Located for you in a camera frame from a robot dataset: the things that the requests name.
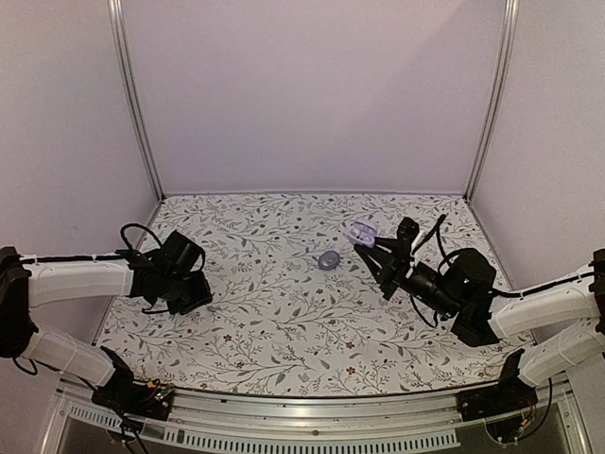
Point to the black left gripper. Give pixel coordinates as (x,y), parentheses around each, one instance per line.
(203,296)

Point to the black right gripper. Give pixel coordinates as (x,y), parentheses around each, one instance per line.
(392,271)

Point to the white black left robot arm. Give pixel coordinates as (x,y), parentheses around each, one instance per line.
(171,273)

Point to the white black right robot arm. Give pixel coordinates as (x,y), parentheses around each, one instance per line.
(461,290)

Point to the floral patterned table mat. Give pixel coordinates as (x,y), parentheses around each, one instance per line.
(281,315)

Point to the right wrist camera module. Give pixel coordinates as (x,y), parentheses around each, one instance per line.
(408,237)

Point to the aluminium front rail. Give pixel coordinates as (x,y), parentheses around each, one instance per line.
(207,422)

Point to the right aluminium frame post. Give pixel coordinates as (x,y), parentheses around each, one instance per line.
(505,49)

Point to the aluminium frame post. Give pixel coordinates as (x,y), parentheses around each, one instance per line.
(505,49)
(122,51)

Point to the left aluminium frame post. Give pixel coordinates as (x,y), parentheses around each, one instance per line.
(122,51)

